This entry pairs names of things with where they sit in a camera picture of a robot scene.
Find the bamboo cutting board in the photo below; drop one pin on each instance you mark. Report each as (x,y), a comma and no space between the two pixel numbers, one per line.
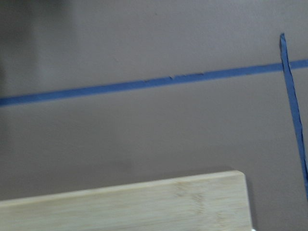
(207,202)

